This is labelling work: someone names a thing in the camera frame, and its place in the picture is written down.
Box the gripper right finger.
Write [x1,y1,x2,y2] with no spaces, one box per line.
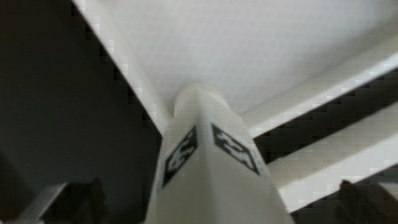
[335,181,398,224]

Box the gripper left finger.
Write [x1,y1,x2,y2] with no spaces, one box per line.
[10,179,108,224]

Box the white desk tabletop tray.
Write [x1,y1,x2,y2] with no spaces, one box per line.
[70,0,398,135]

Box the white front fence bar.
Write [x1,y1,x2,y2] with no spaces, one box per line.
[267,102,398,212]

